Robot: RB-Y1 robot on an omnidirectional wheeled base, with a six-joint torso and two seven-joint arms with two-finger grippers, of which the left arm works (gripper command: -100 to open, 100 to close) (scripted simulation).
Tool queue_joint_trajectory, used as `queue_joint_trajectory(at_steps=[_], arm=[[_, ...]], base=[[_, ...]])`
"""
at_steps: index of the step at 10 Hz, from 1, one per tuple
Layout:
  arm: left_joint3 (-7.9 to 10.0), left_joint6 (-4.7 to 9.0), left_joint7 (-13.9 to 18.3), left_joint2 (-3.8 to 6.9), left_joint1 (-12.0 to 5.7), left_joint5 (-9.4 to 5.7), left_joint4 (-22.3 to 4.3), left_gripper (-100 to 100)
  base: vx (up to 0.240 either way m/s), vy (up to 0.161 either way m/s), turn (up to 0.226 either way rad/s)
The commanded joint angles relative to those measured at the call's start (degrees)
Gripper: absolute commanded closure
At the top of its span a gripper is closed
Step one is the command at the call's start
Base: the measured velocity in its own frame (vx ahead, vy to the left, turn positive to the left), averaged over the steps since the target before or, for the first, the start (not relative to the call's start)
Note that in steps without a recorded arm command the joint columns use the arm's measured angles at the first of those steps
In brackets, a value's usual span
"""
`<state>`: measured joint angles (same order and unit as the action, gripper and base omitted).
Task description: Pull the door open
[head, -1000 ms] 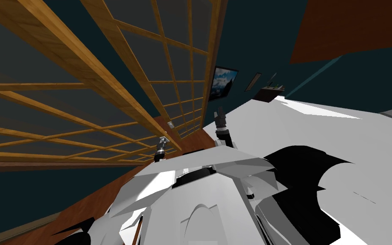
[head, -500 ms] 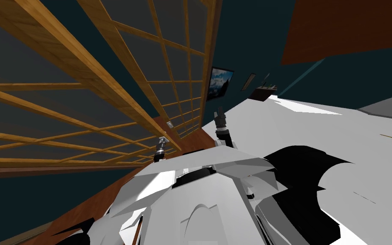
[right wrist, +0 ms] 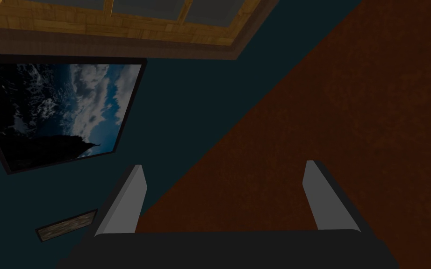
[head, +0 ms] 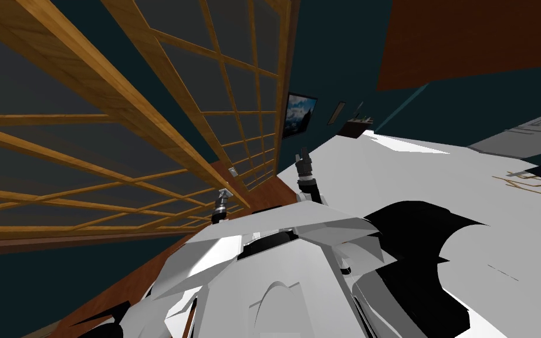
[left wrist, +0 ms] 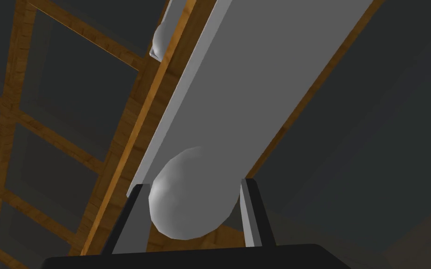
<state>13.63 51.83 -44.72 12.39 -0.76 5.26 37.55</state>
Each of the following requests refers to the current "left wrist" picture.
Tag grey round knob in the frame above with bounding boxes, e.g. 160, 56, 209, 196
151, 22, 171, 57
148, 146, 242, 240

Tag grey drawer front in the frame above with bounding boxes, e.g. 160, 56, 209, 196
126, 0, 374, 198

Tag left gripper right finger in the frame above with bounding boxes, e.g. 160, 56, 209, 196
239, 178, 277, 248

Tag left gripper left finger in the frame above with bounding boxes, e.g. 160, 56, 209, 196
101, 183, 155, 255

